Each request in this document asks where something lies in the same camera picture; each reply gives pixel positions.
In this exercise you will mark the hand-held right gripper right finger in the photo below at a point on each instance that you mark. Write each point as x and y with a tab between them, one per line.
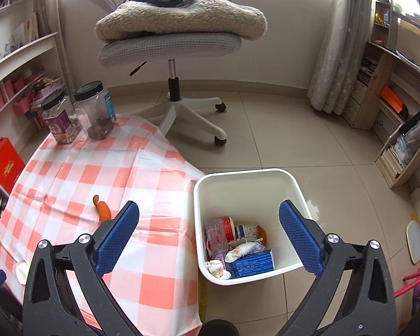
301	238

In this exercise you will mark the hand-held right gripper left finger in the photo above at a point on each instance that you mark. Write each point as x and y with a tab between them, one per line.
117	238

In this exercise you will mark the long orange peel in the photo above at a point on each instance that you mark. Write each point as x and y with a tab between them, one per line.
103	211

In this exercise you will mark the small orange peel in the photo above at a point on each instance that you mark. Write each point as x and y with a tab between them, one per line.
261	234

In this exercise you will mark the light blue milk carton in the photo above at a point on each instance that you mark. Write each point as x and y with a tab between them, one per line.
246	232

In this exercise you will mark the large blue carton box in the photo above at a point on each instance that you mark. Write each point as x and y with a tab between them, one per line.
252	264

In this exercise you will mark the white wrapper with blue packet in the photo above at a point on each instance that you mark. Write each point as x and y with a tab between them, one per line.
241	250

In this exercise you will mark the white trash bin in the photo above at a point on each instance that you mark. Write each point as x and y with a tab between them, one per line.
248	196

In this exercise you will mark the red instant noodle cup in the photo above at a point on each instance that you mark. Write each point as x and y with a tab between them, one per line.
228	229

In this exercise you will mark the clear plastic cup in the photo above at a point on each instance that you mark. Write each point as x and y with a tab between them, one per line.
215	234

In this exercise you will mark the white tissue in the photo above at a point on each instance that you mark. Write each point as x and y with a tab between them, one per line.
215	267

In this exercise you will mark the small white round disc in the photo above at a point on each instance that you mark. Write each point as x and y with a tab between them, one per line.
21	271

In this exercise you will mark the orange white checkered tablecloth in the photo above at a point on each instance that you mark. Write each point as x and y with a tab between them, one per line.
91	168

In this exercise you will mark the pale bathroom scale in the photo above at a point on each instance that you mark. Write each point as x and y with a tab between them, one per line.
414	241

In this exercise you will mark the red gift box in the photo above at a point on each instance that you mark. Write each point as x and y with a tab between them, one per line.
3	166

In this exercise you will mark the clear jar with chestnuts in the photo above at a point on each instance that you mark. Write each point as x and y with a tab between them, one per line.
94	112

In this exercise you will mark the purple label nut jar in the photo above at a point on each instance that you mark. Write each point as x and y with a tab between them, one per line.
59	122

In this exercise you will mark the silver foil bag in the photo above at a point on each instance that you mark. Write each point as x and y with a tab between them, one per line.
411	136

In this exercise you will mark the pink storage basket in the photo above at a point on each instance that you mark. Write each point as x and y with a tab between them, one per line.
22	105

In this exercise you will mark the orange flat box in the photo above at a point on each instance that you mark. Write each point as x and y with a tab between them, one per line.
392	98

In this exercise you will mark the wooden shelf unit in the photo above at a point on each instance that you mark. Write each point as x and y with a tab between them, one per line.
385	77

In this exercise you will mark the grey office chair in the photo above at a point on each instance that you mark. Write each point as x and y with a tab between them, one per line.
171	52

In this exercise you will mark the beige curtain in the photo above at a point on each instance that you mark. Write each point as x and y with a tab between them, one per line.
50	24
343	49

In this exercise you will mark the white bookshelf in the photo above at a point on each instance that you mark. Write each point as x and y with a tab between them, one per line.
17	63

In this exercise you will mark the beige fluffy blanket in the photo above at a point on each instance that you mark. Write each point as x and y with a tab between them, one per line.
182	17

